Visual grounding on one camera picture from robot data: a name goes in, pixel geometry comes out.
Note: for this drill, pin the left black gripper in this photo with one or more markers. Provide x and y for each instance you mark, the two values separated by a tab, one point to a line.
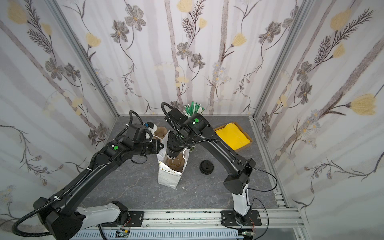
159	146

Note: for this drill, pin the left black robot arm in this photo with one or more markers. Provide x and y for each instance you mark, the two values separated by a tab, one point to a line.
61	213

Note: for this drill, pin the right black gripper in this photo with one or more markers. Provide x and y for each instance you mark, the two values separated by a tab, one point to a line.
172	151

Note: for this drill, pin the black paper coffee cup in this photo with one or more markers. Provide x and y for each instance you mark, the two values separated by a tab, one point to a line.
174	146

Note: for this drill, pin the brown cardboard tray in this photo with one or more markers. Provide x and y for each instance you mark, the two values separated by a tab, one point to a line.
234	147

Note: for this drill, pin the brown pulp cup carrier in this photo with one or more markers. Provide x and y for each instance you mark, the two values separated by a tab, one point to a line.
176	164

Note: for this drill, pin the white cartoon paper gift bag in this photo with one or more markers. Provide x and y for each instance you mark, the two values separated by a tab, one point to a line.
166	176

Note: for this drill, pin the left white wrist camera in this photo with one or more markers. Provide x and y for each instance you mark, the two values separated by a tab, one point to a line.
151	127

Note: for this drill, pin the aluminium mounting rail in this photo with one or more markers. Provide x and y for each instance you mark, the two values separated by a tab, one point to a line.
267	224

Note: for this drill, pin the green white straw bundle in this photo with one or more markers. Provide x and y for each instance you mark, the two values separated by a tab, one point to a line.
193	108

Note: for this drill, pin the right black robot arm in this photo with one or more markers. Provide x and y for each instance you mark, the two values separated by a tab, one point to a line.
238	168

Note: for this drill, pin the stack of black lids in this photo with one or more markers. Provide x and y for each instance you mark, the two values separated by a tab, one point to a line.
206	167

